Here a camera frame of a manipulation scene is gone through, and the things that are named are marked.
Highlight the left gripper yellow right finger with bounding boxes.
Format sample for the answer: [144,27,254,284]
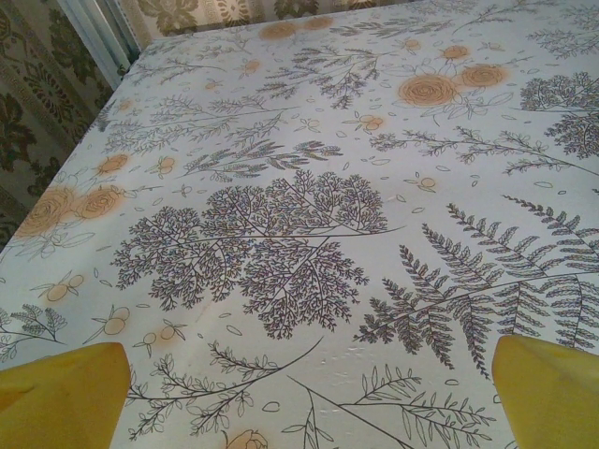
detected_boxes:
[494,334,599,449]

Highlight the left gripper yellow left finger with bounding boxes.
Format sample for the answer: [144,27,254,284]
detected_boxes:
[0,342,131,449]

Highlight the aluminium frame post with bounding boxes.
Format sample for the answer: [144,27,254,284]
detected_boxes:
[60,0,141,90]

